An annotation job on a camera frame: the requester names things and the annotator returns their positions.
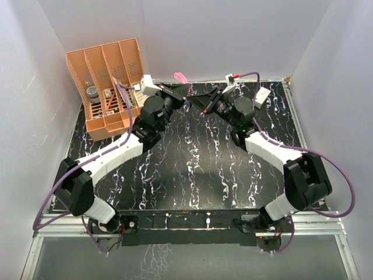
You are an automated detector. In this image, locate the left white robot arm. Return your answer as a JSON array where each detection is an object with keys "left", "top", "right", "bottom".
[{"left": 54, "top": 83, "right": 190, "bottom": 233}]

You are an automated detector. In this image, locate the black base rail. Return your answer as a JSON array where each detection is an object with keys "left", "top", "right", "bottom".
[{"left": 88, "top": 209, "right": 292, "bottom": 250}]

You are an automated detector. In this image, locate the white red small box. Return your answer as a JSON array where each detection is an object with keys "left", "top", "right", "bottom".
[{"left": 254, "top": 87, "right": 271, "bottom": 109}]

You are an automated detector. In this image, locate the grey round canister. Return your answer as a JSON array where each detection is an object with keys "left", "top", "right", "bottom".
[{"left": 86, "top": 82, "right": 100, "bottom": 104}]

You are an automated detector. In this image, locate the white packaged card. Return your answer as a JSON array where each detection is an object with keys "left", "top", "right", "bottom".
[{"left": 112, "top": 77, "right": 135, "bottom": 110}]

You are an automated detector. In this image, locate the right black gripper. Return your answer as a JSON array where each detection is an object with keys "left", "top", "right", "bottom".
[{"left": 188, "top": 87, "right": 240, "bottom": 129}]

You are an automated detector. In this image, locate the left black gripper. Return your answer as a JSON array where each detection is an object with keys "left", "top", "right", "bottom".
[{"left": 154, "top": 83, "right": 189, "bottom": 132}]

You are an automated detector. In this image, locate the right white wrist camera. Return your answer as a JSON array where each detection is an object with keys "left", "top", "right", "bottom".
[{"left": 223, "top": 74, "right": 240, "bottom": 94}]

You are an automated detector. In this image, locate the small white beige box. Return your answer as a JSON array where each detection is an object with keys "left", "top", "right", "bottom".
[{"left": 104, "top": 88, "right": 112, "bottom": 98}]

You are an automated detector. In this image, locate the orange perforated file organizer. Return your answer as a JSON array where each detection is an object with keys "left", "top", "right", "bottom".
[{"left": 66, "top": 38, "right": 144, "bottom": 141}]

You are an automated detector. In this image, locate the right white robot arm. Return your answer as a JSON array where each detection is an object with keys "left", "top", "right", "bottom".
[{"left": 187, "top": 88, "right": 332, "bottom": 232}]

